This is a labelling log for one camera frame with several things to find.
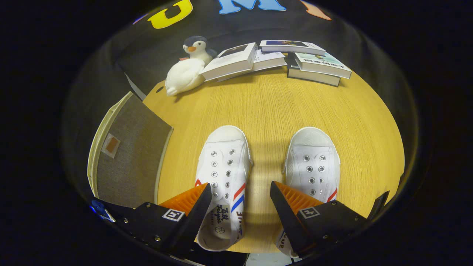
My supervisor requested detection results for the plain white book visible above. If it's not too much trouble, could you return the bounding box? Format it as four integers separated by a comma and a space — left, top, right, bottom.
217, 50, 287, 82

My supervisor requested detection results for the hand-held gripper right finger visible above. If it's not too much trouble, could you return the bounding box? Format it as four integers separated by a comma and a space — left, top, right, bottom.
270, 181, 368, 258

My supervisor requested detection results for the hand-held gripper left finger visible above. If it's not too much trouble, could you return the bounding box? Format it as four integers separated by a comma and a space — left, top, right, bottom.
114, 183, 212, 259

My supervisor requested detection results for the penguin plush toy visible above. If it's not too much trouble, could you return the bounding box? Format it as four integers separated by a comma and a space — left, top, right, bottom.
180, 35, 218, 66

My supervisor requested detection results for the white book dark portrait cover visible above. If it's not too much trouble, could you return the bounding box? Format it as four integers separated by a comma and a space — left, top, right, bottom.
200, 42, 258, 81

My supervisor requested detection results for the book with blue picture cover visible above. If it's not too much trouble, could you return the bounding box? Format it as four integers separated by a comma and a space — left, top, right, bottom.
259, 40, 326, 57

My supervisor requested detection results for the book with teal landscape cover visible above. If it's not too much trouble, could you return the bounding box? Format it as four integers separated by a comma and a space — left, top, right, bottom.
295, 52, 352, 79

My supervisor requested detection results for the white canvas shoe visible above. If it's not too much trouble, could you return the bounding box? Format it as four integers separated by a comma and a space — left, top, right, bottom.
274, 127, 341, 258
195, 125, 253, 252

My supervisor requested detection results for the white plush toy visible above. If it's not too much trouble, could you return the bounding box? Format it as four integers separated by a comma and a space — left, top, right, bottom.
165, 58, 206, 97

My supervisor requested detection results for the dark covered book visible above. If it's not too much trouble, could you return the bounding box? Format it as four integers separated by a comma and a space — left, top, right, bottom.
287, 54, 341, 87

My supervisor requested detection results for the blue and white item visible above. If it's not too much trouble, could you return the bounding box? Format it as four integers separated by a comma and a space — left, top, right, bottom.
91, 199, 116, 223

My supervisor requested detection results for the black backdrop cloth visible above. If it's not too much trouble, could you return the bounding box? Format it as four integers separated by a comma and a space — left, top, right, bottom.
61, 0, 418, 207

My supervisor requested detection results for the grey fabric storage box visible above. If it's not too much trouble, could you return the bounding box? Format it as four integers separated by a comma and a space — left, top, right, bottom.
87, 91, 174, 208

